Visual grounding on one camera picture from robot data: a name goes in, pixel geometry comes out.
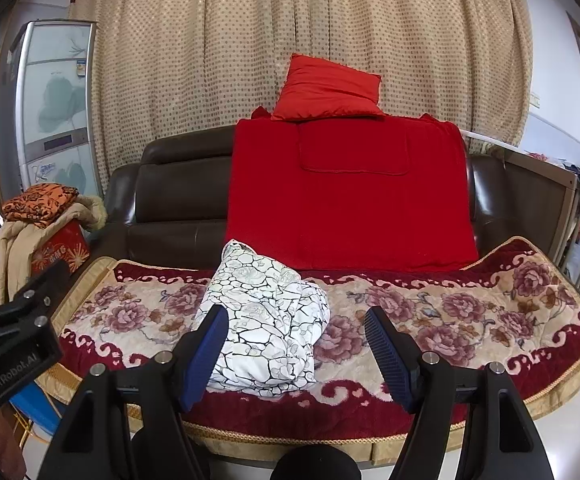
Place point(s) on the red blanket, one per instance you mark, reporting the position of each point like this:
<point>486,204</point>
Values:
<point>350,210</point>

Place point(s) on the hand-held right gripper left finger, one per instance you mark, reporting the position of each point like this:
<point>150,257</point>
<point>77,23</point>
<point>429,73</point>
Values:
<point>204,355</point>

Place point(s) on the beige dotted curtain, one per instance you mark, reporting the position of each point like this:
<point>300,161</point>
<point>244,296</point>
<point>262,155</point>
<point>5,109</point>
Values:
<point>194,60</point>

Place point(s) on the red cardboard box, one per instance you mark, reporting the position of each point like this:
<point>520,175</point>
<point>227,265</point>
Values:
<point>64,250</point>

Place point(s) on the blue and yellow toy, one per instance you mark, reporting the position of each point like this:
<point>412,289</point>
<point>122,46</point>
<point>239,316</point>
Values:
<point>29,405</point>

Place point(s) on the dark brown leather sofa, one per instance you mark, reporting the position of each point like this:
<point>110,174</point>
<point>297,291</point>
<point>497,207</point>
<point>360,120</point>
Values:
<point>169,195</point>

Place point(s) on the wooden crib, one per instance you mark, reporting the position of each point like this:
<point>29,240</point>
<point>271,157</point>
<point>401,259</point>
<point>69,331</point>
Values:
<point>545,195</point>

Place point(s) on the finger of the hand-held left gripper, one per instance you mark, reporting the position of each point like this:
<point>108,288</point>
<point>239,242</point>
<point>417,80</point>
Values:
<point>39,287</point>

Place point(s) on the floral sofa blanket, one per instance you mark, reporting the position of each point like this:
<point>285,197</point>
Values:
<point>460,310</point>

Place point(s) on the orange black-patterned cloth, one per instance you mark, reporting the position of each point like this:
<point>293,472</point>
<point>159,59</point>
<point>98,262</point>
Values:
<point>39,200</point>

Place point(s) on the silver refrigerator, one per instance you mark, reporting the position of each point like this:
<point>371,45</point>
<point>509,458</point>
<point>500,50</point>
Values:
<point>54,110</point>

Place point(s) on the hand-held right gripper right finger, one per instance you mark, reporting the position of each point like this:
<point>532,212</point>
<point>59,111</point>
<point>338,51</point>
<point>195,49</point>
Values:
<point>390,355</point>

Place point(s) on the white black-patterned coat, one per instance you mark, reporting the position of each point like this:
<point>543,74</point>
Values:
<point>270,320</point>

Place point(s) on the red pillow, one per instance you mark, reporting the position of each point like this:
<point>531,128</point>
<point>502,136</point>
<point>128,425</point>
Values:
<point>325,90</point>

